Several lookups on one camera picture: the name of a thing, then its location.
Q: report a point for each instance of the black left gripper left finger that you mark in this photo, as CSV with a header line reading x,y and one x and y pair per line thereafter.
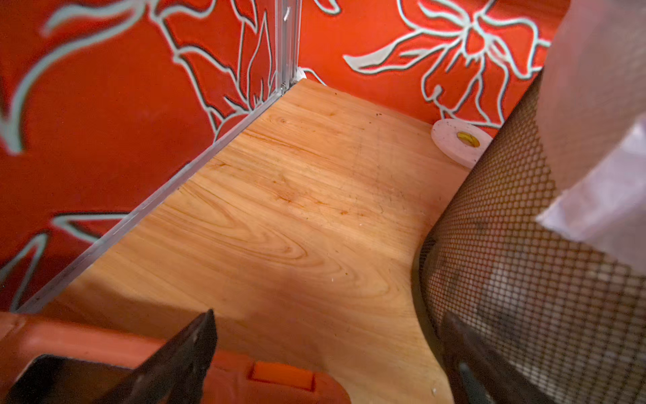
x,y
176,372

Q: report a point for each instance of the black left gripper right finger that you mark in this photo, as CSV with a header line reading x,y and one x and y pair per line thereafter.
x,y
477,373

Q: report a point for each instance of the black mesh trash bin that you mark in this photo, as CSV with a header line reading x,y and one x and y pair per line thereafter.
x,y
570,319

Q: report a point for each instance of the orange plastic tool case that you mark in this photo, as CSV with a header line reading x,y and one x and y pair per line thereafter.
x,y
46,361

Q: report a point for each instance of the white tape roll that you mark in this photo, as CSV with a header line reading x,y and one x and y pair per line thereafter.
x,y
460,141

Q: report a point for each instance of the pink trash bag liner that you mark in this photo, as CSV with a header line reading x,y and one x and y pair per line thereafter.
x,y
591,123

